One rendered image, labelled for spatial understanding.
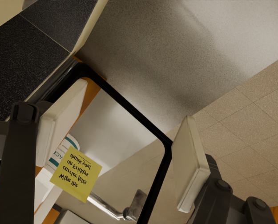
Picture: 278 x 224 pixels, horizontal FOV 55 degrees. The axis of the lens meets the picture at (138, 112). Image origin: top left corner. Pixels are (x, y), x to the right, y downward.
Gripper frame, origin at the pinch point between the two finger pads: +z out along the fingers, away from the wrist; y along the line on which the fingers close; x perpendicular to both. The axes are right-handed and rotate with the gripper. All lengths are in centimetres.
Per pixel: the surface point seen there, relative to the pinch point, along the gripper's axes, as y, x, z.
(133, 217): 7.8, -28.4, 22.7
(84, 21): -11.8, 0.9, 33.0
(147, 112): 6, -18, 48
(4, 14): -10.7, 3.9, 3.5
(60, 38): -16.3, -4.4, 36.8
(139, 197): 8.1, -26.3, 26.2
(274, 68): 72, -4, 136
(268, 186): 136, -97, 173
